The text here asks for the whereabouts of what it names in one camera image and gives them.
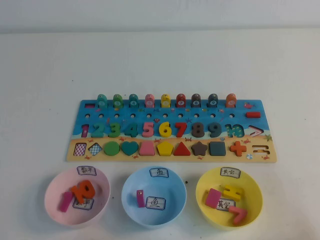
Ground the green wooden circle piece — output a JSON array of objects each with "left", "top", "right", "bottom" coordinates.
[{"left": 103, "top": 141, "right": 121, "bottom": 157}]

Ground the wooden sea print puzzle board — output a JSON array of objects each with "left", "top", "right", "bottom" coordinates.
[{"left": 66, "top": 99, "right": 278, "bottom": 163}]

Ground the yellow wooden pentagon piece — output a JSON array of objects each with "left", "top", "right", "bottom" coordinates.
[{"left": 156, "top": 141, "right": 175, "bottom": 157}]

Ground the pink wooden trapezoid piece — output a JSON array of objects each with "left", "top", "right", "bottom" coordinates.
[{"left": 138, "top": 141, "right": 156, "bottom": 157}]

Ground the red wooden triangle piece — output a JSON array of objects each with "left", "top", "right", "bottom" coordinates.
[{"left": 173, "top": 141, "right": 192, "bottom": 157}]

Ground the teal wooden heart piece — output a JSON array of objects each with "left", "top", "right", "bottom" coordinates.
[{"left": 121, "top": 141, "right": 140, "bottom": 157}]

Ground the brown wooden star piece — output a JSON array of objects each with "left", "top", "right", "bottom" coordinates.
[{"left": 191, "top": 141, "right": 209, "bottom": 157}]

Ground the slate wooden square piece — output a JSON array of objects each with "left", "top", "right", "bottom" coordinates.
[{"left": 208, "top": 141, "right": 227, "bottom": 157}]

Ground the magenta block in blue bowl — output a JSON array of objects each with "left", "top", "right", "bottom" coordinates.
[{"left": 136, "top": 189, "right": 146, "bottom": 208}]

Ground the orange wooden plus piece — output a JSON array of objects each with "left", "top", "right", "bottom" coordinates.
[{"left": 229, "top": 140, "right": 248, "bottom": 157}]

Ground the paper label inside blue bowl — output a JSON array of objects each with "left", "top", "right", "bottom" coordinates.
[{"left": 145, "top": 196, "right": 168, "bottom": 210}]

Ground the pink wooden rectangle piece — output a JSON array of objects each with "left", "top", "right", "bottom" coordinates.
[{"left": 204, "top": 188, "right": 222, "bottom": 209}]

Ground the blue plastic bowl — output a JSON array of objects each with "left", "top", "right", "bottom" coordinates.
[{"left": 121, "top": 165, "right": 188, "bottom": 230}]

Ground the yellow wooden equals piece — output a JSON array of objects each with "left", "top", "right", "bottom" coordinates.
[{"left": 222, "top": 184, "right": 243, "bottom": 202}]

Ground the paper label inside yellow bowl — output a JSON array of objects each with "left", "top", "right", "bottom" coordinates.
[{"left": 216, "top": 198, "right": 237, "bottom": 211}]

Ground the paper label inside pink bowl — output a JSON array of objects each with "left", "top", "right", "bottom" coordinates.
[{"left": 72, "top": 197, "right": 95, "bottom": 210}]

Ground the yellow plastic bowl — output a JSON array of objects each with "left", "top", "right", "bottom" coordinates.
[{"left": 195, "top": 166, "right": 264, "bottom": 231}]

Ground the pink plastic bowl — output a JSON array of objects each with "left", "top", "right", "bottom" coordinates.
[{"left": 43, "top": 166, "right": 111, "bottom": 229}]

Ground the pink wooden greater-than piece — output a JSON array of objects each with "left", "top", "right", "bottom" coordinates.
[{"left": 228, "top": 205, "right": 249, "bottom": 225}]

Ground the yellow wooden number six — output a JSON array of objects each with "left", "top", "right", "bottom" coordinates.
[{"left": 158, "top": 121, "right": 172, "bottom": 138}]

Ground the pink wooden number five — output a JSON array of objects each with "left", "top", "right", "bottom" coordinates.
[{"left": 141, "top": 121, "right": 155, "bottom": 138}]

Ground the yellow fish peg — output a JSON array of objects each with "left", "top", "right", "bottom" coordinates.
[{"left": 160, "top": 93, "right": 171, "bottom": 109}]

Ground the red wooden number seven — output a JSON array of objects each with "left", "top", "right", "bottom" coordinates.
[{"left": 174, "top": 121, "right": 188, "bottom": 138}]

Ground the pink fish peg number five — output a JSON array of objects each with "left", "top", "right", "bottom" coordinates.
[{"left": 144, "top": 93, "right": 155, "bottom": 109}]

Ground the teal wooden number four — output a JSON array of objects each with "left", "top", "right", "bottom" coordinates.
[{"left": 124, "top": 122, "right": 139, "bottom": 139}]

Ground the red fish peg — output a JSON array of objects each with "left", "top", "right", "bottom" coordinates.
[{"left": 175, "top": 93, "right": 187, "bottom": 109}]

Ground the teal fish peg number four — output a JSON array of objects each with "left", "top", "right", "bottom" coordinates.
[{"left": 128, "top": 93, "right": 139, "bottom": 109}]

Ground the brown wooden number eight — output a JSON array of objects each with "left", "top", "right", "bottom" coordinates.
[{"left": 191, "top": 121, "right": 206, "bottom": 139}]

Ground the brown fish peg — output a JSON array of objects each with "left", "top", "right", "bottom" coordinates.
[{"left": 191, "top": 93, "right": 202, "bottom": 109}]

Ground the green wooden number three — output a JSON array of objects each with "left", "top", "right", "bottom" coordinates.
[{"left": 107, "top": 122, "right": 121, "bottom": 139}]

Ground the green fish peg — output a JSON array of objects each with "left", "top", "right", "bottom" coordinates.
[{"left": 112, "top": 93, "right": 124, "bottom": 109}]

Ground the paper label on blue rim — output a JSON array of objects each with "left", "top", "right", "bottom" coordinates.
[{"left": 149, "top": 167, "right": 170, "bottom": 178}]

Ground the slate fish peg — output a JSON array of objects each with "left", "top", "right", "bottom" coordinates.
[{"left": 207, "top": 93, "right": 219, "bottom": 109}]

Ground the slate wooden number nine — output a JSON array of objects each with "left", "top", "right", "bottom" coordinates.
[{"left": 207, "top": 121, "right": 223, "bottom": 139}]

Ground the teal fish peg number two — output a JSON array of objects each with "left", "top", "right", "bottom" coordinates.
[{"left": 96, "top": 93, "right": 108, "bottom": 109}]

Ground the teal wooden number two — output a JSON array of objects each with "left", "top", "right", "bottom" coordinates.
[{"left": 90, "top": 122, "right": 105, "bottom": 139}]

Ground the orange fish peg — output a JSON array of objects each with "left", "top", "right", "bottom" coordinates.
[{"left": 225, "top": 93, "right": 238, "bottom": 109}]

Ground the paper label on yellow rim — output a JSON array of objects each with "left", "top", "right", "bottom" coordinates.
[{"left": 219, "top": 166, "right": 242, "bottom": 179}]

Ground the paper label on pink rim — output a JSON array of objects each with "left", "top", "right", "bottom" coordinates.
[{"left": 76, "top": 165, "right": 98, "bottom": 177}]

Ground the orange wooden number ten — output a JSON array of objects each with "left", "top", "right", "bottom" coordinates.
[{"left": 70, "top": 179, "right": 96, "bottom": 200}]

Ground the pink wooden number one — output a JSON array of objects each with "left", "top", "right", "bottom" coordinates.
[{"left": 58, "top": 191, "right": 73, "bottom": 213}]

